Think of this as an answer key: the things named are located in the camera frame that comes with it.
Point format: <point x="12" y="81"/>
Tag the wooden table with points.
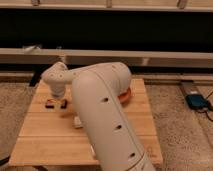
<point x="47" y="136"/>

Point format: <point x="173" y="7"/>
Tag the grey horizontal rail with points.
<point x="87" y="57"/>

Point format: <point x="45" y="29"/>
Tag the black device on floor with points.
<point x="193" y="97"/>

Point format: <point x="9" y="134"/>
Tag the orange bowl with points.
<point x="125" y="96"/>

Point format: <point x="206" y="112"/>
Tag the white sponge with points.
<point x="77" y="122"/>

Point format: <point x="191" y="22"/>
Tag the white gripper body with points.
<point x="57" y="101"/>

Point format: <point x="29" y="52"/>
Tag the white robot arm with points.
<point x="95" y="92"/>

